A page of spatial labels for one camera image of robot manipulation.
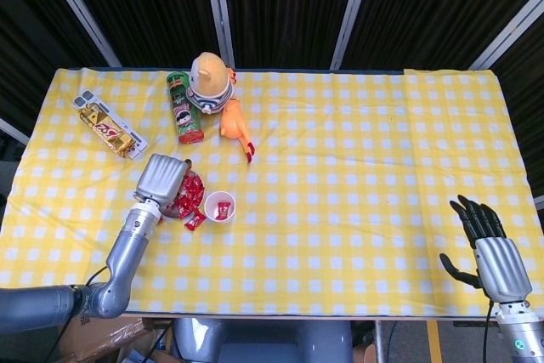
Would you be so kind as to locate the grey aluminium frame post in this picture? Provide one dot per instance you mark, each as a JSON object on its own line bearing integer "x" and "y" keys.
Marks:
{"x": 540, "y": 202}
{"x": 13, "y": 130}
{"x": 80, "y": 10}
{"x": 510, "y": 38}
{"x": 353, "y": 10}
{"x": 219, "y": 10}

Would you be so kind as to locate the orange rubber chicken toy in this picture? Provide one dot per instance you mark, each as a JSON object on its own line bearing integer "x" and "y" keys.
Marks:
{"x": 231, "y": 123}

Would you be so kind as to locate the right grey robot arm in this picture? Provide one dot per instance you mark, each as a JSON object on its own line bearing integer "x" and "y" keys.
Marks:
{"x": 523, "y": 337}

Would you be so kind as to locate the yellow checkered tablecloth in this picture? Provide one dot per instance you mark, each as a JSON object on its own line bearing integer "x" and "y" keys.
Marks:
{"x": 340, "y": 167}

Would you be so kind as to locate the plush toy with striped shirt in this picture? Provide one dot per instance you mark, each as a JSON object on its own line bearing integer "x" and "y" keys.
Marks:
{"x": 208, "y": 78}

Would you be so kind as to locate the metal table leg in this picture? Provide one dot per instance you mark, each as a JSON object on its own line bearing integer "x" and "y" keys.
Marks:
{"x": 379, "y": 344}

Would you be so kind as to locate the red candy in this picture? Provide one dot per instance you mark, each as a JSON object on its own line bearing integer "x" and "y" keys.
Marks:
{"x": 183, "y": 199}
{"x": 222, "y": 210}
{"x": 187, "y": 211}
{"x": 189, "y": 182}
{"x": 194, "y": 222}
{"x": 196, "y": 193}

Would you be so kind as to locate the brown cardboard box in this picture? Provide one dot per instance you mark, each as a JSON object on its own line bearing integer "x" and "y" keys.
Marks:
{"x": 102, "y": 337}

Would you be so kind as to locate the gold chocolate bar package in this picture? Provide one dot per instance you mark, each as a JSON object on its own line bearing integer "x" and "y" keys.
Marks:
{"x": 106, "y": 129}

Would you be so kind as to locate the round silver metal plate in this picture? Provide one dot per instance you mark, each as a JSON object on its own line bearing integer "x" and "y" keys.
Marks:
{"x": 199, "y": 176}

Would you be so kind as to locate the white paper cup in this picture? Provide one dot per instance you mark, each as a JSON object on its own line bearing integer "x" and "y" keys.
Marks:
{"x": 211, "y": 205}

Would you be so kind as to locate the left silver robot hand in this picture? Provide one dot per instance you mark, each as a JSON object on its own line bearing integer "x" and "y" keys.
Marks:
{"x": 161, "y": 180}

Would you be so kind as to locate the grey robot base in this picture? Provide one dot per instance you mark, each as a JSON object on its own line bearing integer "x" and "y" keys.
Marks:
{"x": 263, "y": 342}

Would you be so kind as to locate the green Pringles can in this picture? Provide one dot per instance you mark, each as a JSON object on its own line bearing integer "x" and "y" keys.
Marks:
{"x": 183, "y": 116}

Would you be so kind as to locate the black pleated curtain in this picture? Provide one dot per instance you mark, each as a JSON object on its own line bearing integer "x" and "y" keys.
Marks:
{"x": 289, "y": 6}

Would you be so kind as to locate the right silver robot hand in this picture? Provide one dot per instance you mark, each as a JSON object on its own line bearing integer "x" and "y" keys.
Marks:
{"x": 501, "y": 267}

